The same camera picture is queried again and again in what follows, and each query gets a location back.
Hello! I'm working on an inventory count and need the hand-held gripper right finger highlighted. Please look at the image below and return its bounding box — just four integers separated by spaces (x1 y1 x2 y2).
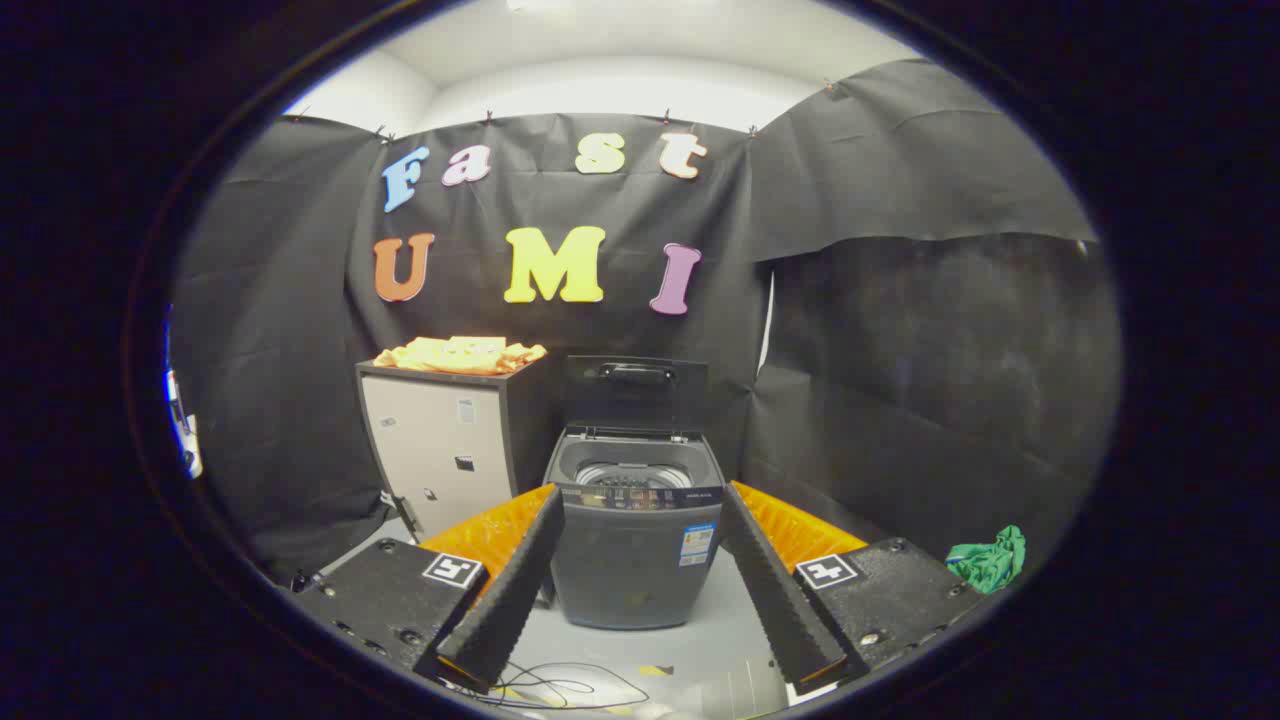
718 481 987 699

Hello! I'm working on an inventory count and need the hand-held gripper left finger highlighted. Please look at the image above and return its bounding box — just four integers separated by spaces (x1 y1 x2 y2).
290 484 567 696

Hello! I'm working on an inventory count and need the grey washing machine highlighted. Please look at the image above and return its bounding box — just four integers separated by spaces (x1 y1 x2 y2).
543 425 727 631

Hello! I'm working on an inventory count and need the orange polo shirt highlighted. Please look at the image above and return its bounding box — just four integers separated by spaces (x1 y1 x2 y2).
373 336 548 377

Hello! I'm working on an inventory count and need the grey cabinet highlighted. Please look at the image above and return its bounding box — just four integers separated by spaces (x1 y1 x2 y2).
357 350 563 546

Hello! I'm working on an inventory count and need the green crumpled cloth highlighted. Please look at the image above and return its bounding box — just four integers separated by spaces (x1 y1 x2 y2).
946 525 1028 596

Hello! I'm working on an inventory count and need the white and blue equipment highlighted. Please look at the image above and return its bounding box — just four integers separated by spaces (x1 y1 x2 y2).
163 365 205 481

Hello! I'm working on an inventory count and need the thin black cable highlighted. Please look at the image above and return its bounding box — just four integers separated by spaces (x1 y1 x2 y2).
468 660 651 712

